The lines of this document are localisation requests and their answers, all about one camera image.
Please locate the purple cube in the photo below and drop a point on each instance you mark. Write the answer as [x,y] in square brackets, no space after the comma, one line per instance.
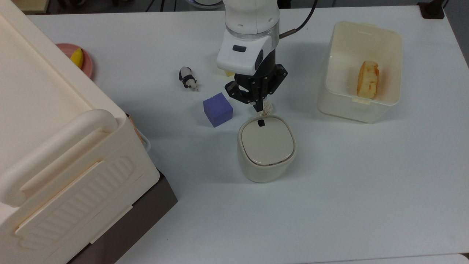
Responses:
[218,110]

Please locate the orange toy bread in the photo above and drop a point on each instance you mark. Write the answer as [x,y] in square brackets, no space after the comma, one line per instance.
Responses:
[368,80]

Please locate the yellow cube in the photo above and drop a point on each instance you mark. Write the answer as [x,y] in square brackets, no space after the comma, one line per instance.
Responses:
[229,73]

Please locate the pink plate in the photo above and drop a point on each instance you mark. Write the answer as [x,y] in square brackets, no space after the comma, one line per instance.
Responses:
[87,66]

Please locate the beige lidded trash can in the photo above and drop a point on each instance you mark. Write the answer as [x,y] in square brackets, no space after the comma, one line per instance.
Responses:
[267,146]

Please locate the panda figurine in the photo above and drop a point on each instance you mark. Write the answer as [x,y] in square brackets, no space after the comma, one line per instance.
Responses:
[187,77]

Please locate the cream plastic storage box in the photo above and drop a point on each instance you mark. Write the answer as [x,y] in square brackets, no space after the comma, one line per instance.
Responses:
[55,128]

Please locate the black table clamp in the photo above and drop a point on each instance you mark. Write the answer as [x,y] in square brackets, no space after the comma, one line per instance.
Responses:
[432,10]

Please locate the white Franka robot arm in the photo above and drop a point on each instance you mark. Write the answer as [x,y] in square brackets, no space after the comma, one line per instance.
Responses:
[249,22]

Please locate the tan box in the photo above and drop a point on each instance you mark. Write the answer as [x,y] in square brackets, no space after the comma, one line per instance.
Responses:
[33,4]

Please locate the cream open plastic bin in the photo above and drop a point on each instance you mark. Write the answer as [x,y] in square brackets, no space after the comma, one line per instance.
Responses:
[340,55]

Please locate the yellow toy banana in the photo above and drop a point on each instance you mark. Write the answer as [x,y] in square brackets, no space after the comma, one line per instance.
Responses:
[77,58]

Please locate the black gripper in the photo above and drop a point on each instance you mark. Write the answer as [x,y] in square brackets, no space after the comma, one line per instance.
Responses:
[262,82]

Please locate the small crumpled white paper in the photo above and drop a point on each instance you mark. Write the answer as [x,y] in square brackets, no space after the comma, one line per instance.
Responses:
[268,108]

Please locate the grey round base plate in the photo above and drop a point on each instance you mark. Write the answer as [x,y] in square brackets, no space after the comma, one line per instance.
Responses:
[205,3]

